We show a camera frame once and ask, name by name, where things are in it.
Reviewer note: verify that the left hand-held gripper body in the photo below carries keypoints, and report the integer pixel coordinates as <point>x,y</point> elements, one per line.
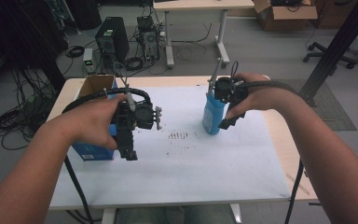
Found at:
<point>143,115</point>

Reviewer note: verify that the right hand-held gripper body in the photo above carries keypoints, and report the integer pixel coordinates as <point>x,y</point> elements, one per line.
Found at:
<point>227,88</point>

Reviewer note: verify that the blue plastic bottle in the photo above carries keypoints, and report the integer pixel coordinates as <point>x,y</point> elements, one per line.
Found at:
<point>213,115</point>

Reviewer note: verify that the person's right hand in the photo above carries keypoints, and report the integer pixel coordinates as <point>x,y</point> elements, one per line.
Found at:
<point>261,95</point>

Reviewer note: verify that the person's left hand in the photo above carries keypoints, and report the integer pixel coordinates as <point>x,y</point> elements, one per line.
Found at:
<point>93,121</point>

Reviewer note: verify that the light wooden table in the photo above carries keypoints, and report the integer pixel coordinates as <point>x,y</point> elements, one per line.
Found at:
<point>279,124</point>

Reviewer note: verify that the white table mat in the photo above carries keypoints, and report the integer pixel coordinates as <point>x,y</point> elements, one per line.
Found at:
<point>199,161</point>

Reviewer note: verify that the blue cardboard box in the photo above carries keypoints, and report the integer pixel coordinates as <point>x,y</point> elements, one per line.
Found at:
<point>94,85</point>

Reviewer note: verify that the open computer case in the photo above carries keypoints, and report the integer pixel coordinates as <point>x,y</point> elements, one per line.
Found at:
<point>149,39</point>

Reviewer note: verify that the small white power supply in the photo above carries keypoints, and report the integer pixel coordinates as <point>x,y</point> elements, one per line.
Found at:
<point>88,60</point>

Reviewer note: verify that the black computer tower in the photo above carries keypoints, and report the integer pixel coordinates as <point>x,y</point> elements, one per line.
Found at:
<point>113,37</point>

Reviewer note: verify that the white-legged wooden desk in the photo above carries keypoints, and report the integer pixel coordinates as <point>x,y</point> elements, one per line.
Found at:
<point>199,4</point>

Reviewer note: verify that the grey floor mat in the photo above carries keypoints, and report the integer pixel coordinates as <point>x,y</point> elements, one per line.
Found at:
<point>329,109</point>

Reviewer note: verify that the open brown cardboard box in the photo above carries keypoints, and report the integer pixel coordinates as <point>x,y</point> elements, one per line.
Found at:
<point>287,15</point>

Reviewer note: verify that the black office chair base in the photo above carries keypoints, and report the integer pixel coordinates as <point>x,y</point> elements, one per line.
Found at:
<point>326,54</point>

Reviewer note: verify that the black metal post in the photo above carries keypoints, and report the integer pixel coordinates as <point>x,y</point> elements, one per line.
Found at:
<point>335,49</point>

